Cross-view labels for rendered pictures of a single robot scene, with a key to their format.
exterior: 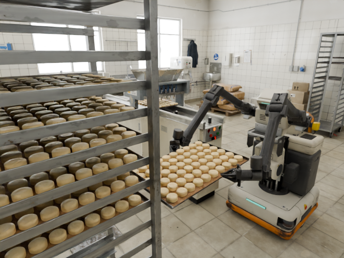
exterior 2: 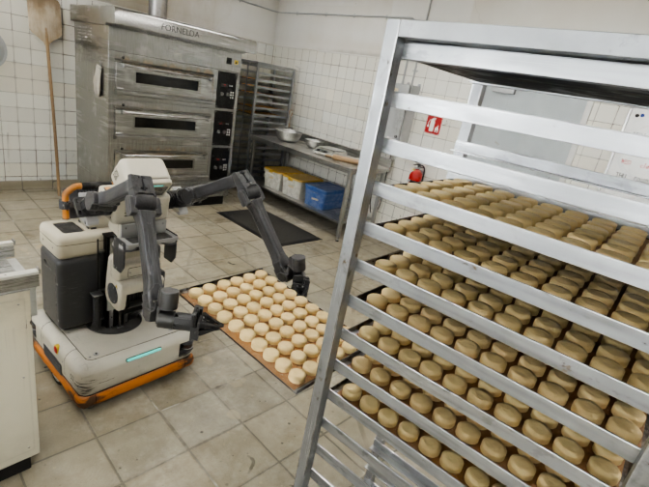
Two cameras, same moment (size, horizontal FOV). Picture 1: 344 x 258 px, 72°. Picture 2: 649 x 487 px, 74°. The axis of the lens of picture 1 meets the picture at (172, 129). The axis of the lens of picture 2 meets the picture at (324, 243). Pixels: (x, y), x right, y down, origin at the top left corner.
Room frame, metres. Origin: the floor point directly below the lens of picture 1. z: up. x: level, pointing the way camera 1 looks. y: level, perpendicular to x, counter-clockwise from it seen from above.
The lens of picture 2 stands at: (1.35, 1.24, 1.68)
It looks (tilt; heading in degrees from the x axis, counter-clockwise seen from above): 20 degrees down; 259
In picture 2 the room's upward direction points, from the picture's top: 11 degrees clockwise
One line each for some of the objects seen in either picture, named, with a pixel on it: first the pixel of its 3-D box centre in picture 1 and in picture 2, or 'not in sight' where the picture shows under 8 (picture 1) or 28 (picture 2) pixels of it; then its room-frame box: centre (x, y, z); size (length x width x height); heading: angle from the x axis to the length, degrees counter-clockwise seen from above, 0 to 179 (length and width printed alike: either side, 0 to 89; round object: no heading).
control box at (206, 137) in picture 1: (212, 132); (21, 286); (2.15, -0.39, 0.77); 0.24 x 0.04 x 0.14; 130
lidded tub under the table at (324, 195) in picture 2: not in sight; (324, 195); (0.36, -4.16, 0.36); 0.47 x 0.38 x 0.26; 39
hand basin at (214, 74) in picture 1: (213, 72); not in sight; (7.15, -1.22, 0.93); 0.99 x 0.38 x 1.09; 37
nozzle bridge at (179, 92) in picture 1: (158, 95); not in sight; (2.82, 0.16, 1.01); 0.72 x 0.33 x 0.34; 130
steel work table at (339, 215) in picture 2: not in sight; (311, 180); (0.54, -4.40, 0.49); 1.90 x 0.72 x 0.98; 127
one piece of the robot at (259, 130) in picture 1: (265, 138); (145, 244); (1.79, -0.76, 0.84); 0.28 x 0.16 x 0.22; 42
